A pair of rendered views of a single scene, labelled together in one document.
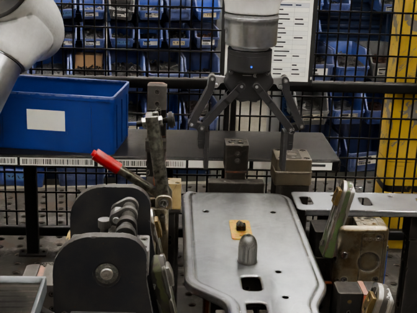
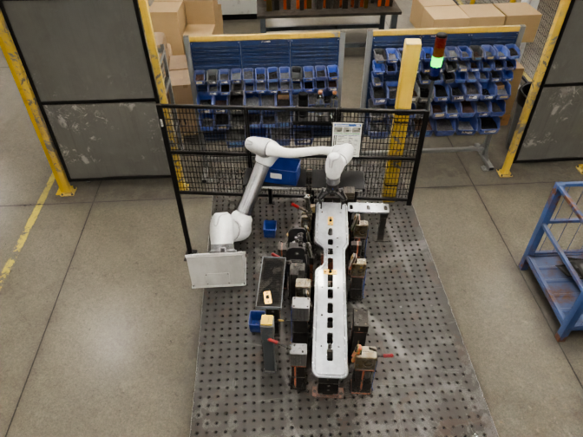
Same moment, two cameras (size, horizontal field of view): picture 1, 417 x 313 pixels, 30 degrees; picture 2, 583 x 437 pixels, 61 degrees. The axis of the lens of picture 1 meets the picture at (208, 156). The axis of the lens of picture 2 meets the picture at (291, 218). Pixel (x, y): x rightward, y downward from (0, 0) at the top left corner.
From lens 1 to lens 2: 2.08 m
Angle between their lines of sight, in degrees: 25
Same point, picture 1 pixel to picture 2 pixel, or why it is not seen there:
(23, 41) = (270, 161)
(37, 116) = (273, 174)
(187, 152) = (317, 184)
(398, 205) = (377, 210)
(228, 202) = (328, 207)
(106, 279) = (297, 254)
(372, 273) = (363, 234)
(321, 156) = (359, 186)
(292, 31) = (354, 142)
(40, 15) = not seen: hidden behind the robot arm
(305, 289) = (343, 244)
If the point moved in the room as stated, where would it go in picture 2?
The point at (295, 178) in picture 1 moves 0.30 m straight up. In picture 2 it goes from (350, 197) to (352, 163)
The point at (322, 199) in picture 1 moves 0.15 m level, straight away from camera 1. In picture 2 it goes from (356, 205) to (359, 192)
